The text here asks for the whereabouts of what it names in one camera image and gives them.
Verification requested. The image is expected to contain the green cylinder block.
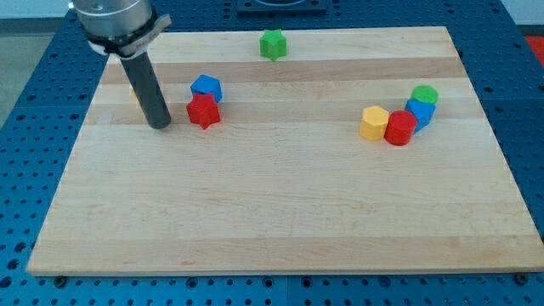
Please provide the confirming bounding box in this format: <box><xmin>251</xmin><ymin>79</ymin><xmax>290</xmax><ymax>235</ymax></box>
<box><xmin>411</xmin><ymin>85</ymin><xmax>439</xmax><ymax>105</ymax></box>

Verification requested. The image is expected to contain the red star block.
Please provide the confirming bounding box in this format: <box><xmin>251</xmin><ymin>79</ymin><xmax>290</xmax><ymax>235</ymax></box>
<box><xmin>186</xmin><ymin>93</ymin><xmax>221</xmax><ymax>129</ymax></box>

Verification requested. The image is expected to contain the green star block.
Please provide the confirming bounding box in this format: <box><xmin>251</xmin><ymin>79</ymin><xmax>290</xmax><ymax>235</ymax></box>
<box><xmin>259</xmin><ymin>29</ymin><xmax>287</xmax><ymax>61</ymax></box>

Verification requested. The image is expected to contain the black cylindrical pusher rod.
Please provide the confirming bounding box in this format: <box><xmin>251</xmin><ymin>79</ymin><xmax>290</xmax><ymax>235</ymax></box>
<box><xmin>122</xmin><ymin>52</ymin><xmax>172</xmax><ymax>129</ymax></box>

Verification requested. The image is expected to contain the blue cube block right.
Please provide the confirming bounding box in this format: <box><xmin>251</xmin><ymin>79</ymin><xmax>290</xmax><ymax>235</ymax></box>
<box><xmin>405</xmin><ymin>99</ymin><xmax>436</xmax><ymax>133</ymax></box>

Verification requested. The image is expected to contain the blue pentagon block left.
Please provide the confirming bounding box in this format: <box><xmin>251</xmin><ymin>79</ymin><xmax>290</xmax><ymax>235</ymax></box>
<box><xmin>190</xmin><ymin>75</ymin><xmax>223</xmax><ymax>103</ymax></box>

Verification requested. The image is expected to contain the red cylinder block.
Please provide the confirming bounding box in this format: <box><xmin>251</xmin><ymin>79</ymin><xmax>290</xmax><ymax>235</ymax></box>
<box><xmin>384</xmin><ymin>110</ymin><xmax>417</xmax><ymax>146</ymax></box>

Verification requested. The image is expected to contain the wooden board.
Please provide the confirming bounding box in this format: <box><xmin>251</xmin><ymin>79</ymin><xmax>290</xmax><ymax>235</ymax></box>
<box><xmin>27</xmin><ymin>26</ymin><xmax>543</xmax><ymax>276</ymax></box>

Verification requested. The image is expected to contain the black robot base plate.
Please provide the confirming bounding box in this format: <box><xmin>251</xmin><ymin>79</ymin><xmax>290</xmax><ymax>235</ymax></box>
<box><xmin>235</xmin><ymin>0</ymin><xmax>329</xmax><ymax>14</ymax></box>

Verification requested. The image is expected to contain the yellow hexagon block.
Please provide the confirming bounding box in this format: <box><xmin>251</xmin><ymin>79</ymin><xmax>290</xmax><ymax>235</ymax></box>
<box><xmin>360</xmin><ymin>105</ymin><xmax>389</xmax><ymax>141</ymax></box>

